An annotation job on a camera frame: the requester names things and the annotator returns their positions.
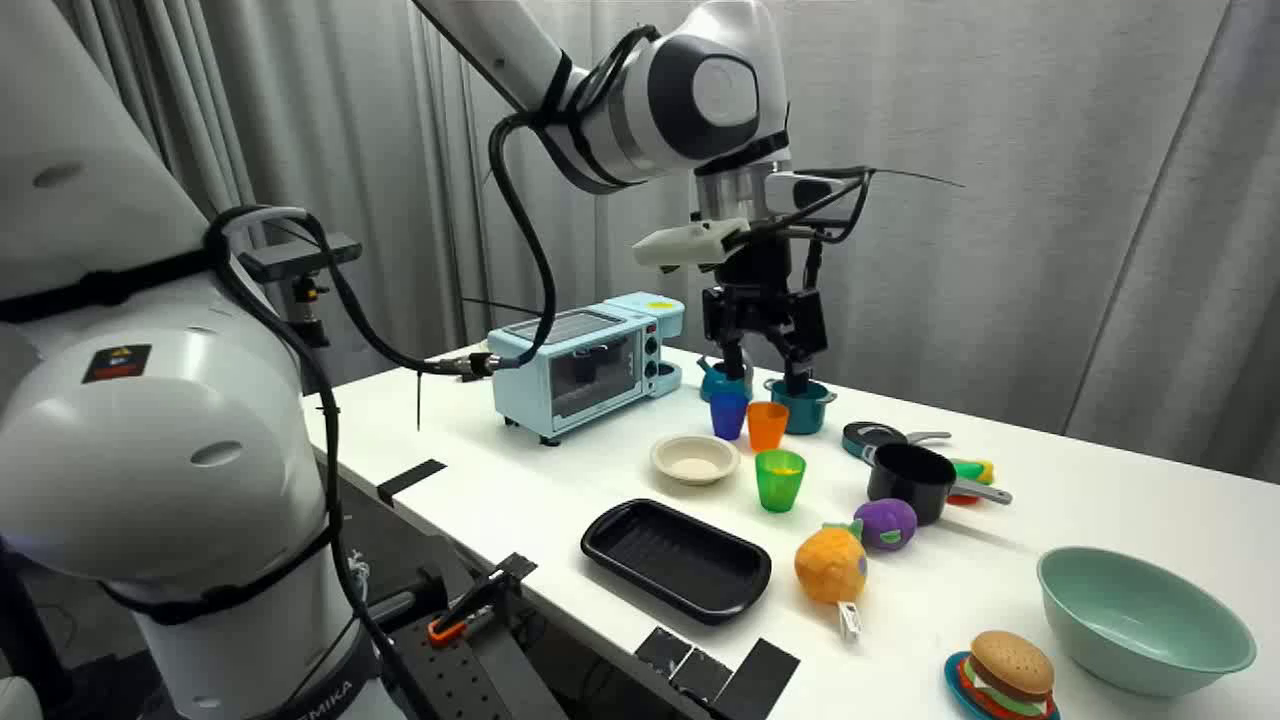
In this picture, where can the light blue toaster oven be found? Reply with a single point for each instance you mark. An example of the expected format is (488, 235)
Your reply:
(584, 364)

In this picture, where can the black rectangular tray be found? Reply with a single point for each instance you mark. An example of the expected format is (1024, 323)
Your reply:
(673, 557)

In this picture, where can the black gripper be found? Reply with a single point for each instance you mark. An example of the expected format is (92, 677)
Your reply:
(763, 272)

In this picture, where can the black tape patch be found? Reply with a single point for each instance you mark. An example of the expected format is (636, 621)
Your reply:
(757, 683)
(701, 677)
(661, 648)
(408, 483)

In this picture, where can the grey perforated mounting plate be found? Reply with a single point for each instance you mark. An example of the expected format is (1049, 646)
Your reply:
(454, 686)

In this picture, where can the white plate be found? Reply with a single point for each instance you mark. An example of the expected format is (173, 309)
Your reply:
(695, 461)

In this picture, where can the teal toy pot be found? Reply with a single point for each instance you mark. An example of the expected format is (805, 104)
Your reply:
(805, 414)

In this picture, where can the green yellow toy vegetable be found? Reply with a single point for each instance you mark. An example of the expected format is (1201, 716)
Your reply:
(976, 473)

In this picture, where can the small blue plate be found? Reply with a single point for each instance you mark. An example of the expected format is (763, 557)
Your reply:
(950, 683)

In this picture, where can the black camera on stand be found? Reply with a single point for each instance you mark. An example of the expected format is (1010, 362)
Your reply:
(311, 252)

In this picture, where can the toy burger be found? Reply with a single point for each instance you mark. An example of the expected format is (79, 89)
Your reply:
(1010, 675)

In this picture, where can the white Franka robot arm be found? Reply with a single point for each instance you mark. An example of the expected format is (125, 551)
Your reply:
(132, 454)

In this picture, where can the grey curtain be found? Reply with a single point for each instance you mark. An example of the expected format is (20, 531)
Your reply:
(1065, 203)

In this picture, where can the light green plastic cup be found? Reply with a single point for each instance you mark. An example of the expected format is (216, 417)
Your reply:
(781, 483)

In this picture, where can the blue plastic cup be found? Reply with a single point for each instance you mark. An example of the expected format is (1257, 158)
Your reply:
(731, 422)

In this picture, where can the orange plastic cup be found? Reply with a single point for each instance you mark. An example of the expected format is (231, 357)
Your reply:
(766, 430)

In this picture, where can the orange plush fruit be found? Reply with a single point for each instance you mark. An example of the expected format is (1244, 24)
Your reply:
(828, 565)

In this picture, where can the small black frying pan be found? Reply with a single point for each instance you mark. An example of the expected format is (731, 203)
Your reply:
(871, 437)

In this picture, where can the teal bowl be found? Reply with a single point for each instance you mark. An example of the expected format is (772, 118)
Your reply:
(1143, 625)

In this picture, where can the purple plush eggplant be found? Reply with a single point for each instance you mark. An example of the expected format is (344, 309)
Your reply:
(887, 527)

